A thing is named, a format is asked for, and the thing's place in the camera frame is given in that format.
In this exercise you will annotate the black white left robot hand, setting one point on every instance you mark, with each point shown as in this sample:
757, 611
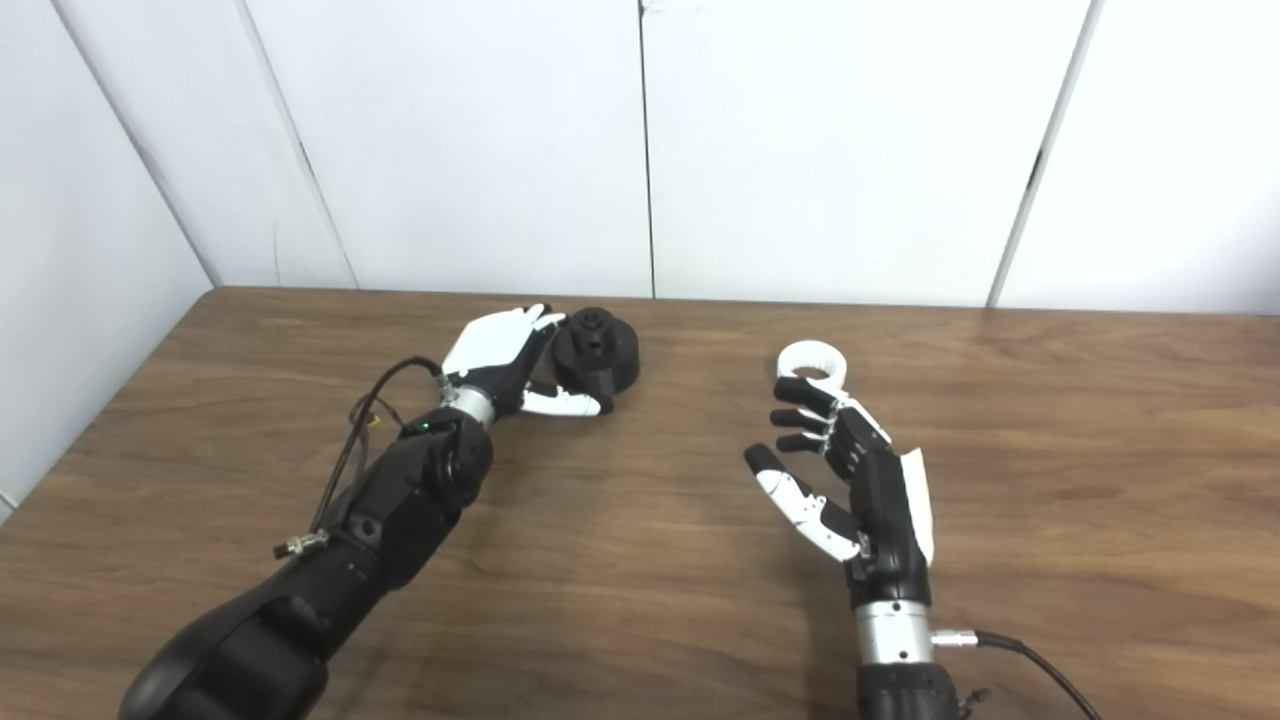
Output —
490, 345

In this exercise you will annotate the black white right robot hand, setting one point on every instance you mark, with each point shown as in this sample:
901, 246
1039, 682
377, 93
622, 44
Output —
880, 500

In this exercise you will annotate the round black part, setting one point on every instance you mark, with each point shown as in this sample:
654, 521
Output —
605, 360

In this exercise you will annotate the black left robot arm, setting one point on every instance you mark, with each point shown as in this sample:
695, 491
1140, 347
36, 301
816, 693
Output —
390, 510

